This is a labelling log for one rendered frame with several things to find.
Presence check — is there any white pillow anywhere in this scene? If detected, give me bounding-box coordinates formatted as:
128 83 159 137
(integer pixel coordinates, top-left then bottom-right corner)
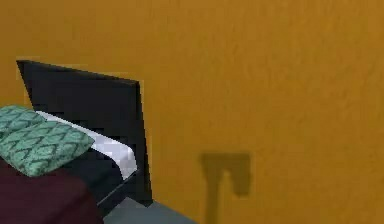
35 110 138 181

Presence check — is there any black bed with maroon blanket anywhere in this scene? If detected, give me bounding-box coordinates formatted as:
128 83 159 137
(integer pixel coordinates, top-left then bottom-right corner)
0 59 154 224

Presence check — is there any green patterned pillow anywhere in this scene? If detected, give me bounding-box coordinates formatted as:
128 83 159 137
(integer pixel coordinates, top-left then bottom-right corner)
0 105 96 178

